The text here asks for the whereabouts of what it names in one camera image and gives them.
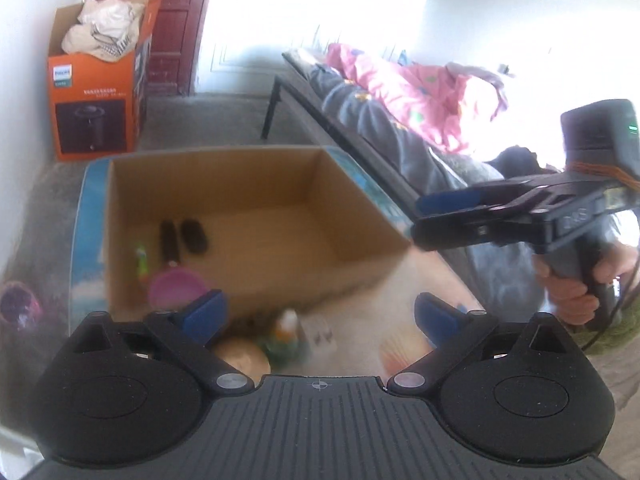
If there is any purple bowl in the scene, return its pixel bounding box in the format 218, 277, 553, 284
148, 267, 211, 311

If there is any dark metal bed frame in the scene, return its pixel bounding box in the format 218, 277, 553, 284
260, 50, 421, 221

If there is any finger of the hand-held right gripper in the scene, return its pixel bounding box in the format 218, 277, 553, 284
416, 180, 543, 217
411, 212, 548, 252

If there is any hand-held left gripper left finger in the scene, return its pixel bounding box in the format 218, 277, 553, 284
70, 290, 253, 396

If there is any green glue stick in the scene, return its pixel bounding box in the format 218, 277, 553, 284
134, 244, 151, 281

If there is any dark red door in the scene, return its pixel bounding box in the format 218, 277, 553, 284
82, 0, 217, 96

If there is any slim black tube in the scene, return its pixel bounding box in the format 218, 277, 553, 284
159, 220, 180, 267

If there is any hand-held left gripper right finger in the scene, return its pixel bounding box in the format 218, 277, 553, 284
387, 292, 576, 395

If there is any person's right hand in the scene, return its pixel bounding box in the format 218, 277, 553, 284
532, 240, 640, 328

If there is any dark purple cup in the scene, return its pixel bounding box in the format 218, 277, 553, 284
0, 280, 41, 333

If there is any green dropper bottle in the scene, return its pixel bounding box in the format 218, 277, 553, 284
257, 308, 308, 368

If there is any brown cardboard box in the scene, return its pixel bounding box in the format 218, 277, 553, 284
102, 145, 413, 321

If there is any white cloth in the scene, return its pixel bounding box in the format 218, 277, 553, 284
61, 0, 147, 63

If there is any orange appliance box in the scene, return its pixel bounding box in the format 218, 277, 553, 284
47, 0, 163, 162

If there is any pink printed blanket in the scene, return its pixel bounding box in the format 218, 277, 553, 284
325, 42, 511, 156

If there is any dark cloth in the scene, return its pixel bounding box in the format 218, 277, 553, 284
485, 145, 543, 178

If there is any white plug charger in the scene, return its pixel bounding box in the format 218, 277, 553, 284
304, 312, 338, 361

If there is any short black cylinder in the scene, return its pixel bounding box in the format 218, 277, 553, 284
181, 217, 210, 257

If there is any grey blanket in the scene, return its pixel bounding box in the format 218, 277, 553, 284
305, 65, 546, 311

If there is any dark jar with gold lid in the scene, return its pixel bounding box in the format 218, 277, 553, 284
212, 336, 272, 378

